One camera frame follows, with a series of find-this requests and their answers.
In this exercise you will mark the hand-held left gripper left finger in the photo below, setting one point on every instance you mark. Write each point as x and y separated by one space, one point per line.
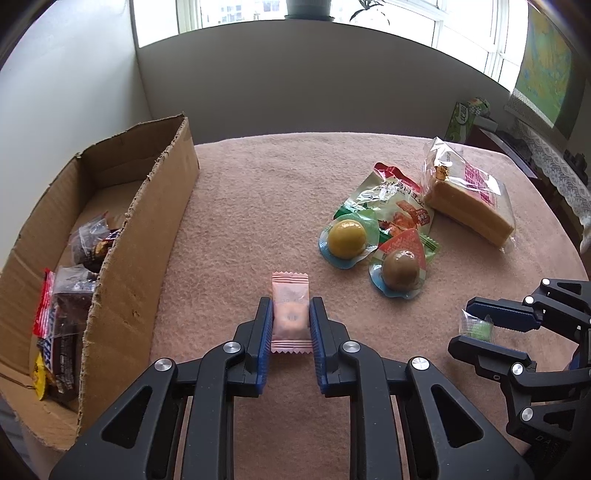
264 344

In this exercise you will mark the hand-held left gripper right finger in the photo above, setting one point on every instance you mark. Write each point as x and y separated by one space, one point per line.
318 346

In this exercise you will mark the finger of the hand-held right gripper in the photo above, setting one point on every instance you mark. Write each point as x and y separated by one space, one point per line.
503 314
489 355

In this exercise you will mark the small clear green candy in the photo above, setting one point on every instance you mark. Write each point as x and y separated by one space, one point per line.
480 330

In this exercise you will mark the pink biscuit packet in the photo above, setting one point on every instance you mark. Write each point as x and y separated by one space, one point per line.
290 295

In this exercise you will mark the brown egg packet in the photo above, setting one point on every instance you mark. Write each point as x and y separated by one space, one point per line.
399 272

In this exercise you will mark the yellow egg packet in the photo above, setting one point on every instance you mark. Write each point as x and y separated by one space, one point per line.
347 237

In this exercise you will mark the sliced bread packet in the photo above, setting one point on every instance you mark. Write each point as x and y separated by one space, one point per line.
466 203

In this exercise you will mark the cardboard box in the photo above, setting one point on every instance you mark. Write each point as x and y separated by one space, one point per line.
138 258

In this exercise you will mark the green red snack bag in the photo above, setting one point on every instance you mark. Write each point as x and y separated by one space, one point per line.
392 194

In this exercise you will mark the dark chocolate snack packet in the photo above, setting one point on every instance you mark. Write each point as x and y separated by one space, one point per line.
92 244

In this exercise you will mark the chocolate bar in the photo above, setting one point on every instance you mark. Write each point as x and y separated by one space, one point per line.
57 364

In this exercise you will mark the white lace cloth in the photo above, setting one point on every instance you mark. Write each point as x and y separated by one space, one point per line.
554 166

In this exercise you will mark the dark figurine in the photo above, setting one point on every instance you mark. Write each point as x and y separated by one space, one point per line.
578 160

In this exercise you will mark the green carton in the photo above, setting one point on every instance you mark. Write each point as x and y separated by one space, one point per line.
459 123

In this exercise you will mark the white framed window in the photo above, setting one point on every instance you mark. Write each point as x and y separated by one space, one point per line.
415 27

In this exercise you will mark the potted spider plant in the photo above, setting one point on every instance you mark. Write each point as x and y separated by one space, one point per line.
309 8

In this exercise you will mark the wall poster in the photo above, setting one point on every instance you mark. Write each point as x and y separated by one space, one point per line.
542 78

